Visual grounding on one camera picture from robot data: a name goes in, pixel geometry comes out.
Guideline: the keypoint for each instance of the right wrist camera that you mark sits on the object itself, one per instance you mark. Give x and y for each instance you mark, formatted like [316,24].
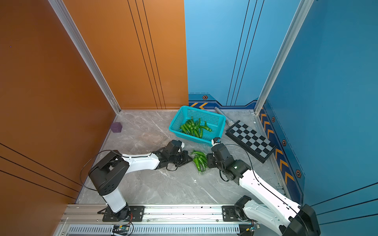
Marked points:
[216,141]

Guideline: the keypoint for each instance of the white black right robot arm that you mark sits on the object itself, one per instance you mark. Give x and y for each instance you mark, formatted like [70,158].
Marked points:
[279,213]

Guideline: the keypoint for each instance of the grey cylinder rod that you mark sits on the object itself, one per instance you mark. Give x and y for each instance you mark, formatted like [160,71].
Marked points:
[228,121]

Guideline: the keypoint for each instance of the purple embossed cube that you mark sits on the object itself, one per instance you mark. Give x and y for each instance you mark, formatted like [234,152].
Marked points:
[116,127]

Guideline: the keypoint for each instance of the teal plastic mesh basket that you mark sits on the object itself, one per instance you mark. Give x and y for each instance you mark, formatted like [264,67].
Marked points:
[187,121]

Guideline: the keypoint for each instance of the aluminium corner post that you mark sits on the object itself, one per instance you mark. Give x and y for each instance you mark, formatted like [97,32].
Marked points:
[68,23]
[289,39]

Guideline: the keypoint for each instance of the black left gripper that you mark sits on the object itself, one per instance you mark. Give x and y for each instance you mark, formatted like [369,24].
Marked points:
[186,160]

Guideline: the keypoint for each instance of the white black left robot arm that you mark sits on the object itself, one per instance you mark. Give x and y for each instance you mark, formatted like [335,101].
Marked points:
[108,173]

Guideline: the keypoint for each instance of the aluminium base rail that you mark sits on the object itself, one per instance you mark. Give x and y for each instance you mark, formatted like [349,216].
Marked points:
[158,219]

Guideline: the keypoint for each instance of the black white chessboard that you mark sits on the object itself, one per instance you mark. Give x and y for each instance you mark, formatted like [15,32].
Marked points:
[251,141]

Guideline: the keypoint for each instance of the clear pepper container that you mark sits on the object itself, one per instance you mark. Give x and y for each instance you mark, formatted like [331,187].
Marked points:
[200,160]

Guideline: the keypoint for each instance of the aluminium corner post left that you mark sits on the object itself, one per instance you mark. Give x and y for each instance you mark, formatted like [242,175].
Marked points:
[68,23]

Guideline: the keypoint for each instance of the aluminium corner post right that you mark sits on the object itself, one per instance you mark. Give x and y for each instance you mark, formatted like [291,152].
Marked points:
[289,39]

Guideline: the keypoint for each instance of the small green pepper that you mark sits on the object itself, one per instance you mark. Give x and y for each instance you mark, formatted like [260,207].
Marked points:
[206,127]

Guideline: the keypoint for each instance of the small circuit board right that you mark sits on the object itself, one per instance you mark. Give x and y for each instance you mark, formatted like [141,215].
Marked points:
[255,227]

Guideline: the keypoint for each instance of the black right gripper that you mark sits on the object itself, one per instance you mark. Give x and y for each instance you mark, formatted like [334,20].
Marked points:
[209,159]

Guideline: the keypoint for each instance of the green circuit board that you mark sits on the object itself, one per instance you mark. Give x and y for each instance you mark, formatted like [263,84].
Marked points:
[121,230]

